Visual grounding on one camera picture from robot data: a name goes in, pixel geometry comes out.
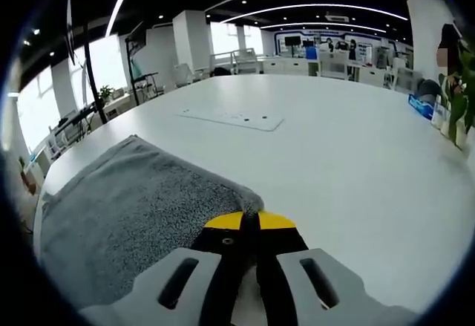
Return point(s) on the white table socket panel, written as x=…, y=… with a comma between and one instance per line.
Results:
x=230, y=118

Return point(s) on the grey towel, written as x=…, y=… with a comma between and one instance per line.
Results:
x=130, y=199

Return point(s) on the black chair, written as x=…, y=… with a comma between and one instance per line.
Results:
x=222, y=71

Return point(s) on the blue tissue packet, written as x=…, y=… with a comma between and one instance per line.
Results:
x=421, y=107

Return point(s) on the white mesh chair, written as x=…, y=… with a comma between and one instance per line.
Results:
x=246, y=60
x=334, y=66

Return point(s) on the small background plant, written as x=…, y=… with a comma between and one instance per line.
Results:
x=105, y=92

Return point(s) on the green potted plant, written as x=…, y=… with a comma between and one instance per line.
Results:
x=458, y=107

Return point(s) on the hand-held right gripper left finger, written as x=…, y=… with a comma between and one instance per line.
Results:
x=215, y=266

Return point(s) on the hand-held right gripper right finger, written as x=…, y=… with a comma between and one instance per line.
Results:
x=282, y=266

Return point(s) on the black monitor stand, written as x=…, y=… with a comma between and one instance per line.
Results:
x=130, y=66

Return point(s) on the black tripod with panel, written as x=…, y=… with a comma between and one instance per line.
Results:
x=92, y=81

